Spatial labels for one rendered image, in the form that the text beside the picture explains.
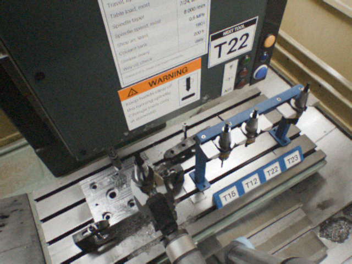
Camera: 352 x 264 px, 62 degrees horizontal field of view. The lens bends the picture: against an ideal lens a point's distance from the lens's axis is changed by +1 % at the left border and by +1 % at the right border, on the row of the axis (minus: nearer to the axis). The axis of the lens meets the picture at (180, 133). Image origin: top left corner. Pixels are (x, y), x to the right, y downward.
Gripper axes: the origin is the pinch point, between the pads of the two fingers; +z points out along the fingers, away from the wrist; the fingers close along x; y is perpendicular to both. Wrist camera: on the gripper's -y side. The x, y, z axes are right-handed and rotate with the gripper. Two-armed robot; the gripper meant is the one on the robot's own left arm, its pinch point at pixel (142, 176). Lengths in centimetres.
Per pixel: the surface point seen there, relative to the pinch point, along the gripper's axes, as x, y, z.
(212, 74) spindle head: 17.1, -36.3, -6.2
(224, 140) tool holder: 28.6, 3.1, -0.1
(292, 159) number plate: 63, 35, -7
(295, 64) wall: 101, 31, 34
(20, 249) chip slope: -58, 62, 28
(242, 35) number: 22.7, -42.9, -6.3
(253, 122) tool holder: 40.0, 1.2, 0.0
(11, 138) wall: -49, 64, 95
